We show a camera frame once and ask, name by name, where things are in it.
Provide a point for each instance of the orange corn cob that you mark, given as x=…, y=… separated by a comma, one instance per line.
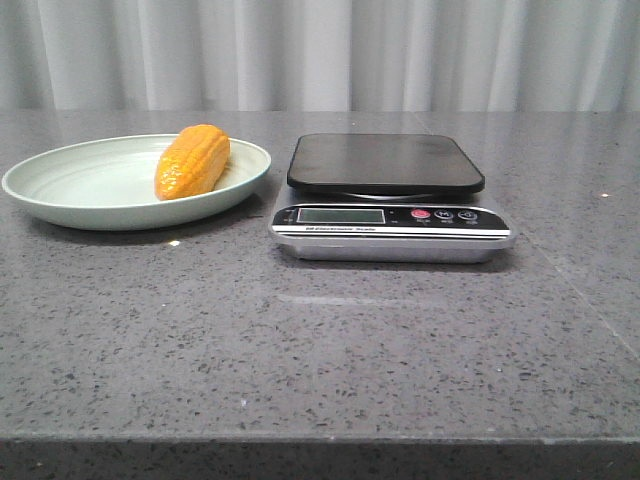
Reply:
x=193, y=163

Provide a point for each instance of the silver digital kitchen scale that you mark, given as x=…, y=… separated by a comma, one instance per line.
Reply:
x=387, y=198

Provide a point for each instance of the pale green plate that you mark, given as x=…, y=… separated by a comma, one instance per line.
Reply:
x=108, y=184

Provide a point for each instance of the white curtain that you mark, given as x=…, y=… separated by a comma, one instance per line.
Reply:
x=321, y=55

